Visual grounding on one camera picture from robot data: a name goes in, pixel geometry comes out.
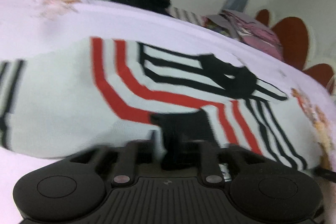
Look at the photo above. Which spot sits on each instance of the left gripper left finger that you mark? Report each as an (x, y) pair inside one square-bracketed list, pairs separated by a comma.
[(134, 154)]

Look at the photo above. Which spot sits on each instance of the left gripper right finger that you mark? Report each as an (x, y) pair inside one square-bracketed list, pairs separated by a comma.
[(204, 157)]

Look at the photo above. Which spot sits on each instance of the striped knit sweater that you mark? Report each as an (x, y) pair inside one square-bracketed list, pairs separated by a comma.
[(114, 91)]

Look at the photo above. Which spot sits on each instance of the red white headboard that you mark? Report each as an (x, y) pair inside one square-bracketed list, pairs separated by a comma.
[(295, 40)]

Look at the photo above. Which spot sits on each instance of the grey striped cloth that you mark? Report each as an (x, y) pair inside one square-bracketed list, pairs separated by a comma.
[(187, 16)]

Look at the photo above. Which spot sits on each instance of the black garment pile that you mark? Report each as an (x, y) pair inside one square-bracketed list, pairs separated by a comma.
[(157, 6)]

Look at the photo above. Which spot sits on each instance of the folded pink grey bedding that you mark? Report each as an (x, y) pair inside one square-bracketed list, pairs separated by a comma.
[(247, 30)]

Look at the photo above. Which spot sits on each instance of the pink floral bed sheet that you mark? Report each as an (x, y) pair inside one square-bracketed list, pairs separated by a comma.
[(34, 27)]

